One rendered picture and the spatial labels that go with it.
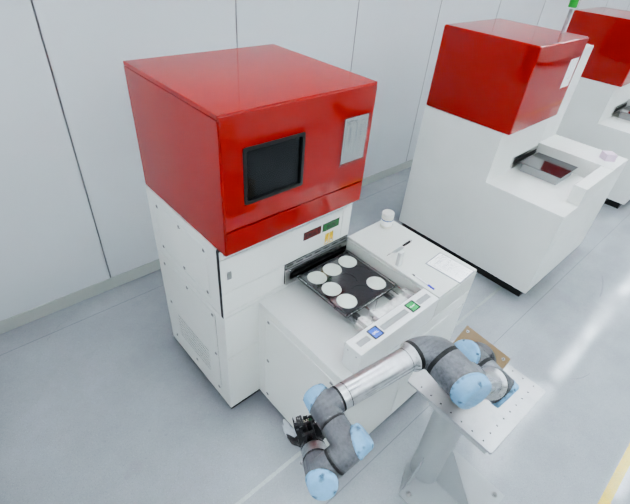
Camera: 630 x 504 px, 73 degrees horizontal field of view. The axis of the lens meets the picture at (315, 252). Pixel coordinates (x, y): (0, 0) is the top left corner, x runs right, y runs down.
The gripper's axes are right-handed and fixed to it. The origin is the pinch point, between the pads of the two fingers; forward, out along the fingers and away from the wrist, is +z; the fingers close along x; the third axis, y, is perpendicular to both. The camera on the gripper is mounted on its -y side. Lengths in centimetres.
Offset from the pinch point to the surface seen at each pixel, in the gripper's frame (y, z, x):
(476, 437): -40, 13, -59
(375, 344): -2, 38, -36
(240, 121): 97, 28, -10
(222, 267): 46, 59, 16
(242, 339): 1, 88, 21
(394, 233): 25, 107, -77
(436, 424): -56, 49, -55
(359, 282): 12, 81, -45
